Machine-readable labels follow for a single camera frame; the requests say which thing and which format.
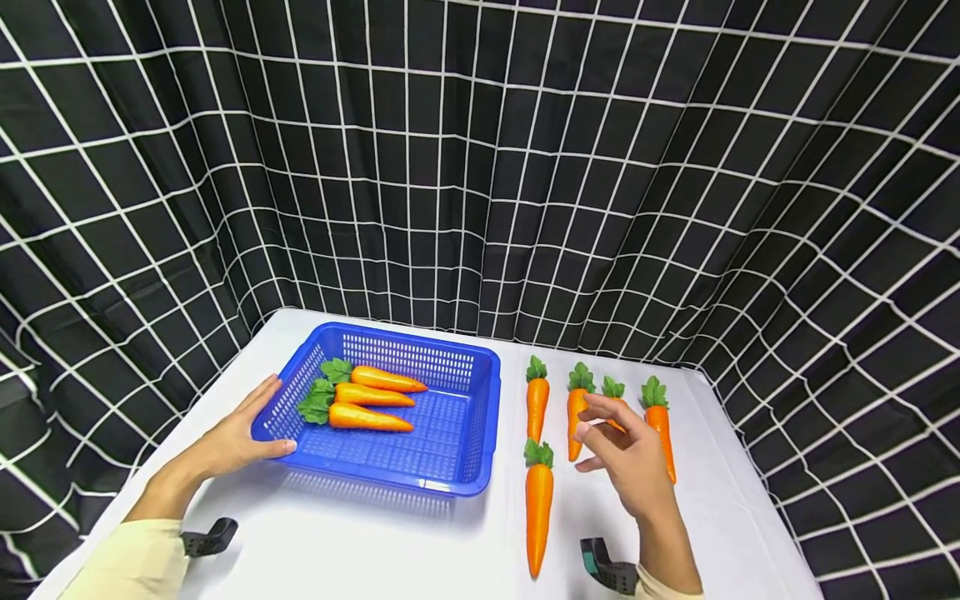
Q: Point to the person's left forearm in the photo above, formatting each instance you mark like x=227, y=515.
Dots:
x=142, y=542

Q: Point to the person's right index finger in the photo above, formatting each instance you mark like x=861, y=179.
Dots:
x=589, y=428

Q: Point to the person's left hand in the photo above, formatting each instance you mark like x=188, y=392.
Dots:
x=229, y=446

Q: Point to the person's left fingers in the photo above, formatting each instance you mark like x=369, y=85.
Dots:
x=256, y=400

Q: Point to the black wrist band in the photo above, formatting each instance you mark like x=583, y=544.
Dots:
x=607, y=571
x=210, y=537

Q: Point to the large orange toy carrot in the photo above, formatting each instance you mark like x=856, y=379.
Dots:
x=538, y=508

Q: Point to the person's right fingers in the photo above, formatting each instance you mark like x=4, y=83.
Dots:
x=609, y=407

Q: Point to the person's right hand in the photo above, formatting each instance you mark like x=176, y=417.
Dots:
x=637, y=467

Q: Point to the person's right forearm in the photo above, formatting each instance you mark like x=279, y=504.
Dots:
x=671, y=558

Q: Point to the person's right thumb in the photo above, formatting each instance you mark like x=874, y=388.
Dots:
x=592, y=463

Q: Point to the person's left thumb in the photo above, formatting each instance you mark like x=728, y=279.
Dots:
x=276, y=448

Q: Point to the blue plastic basket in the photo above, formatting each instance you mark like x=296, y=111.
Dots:
x=450, y=442

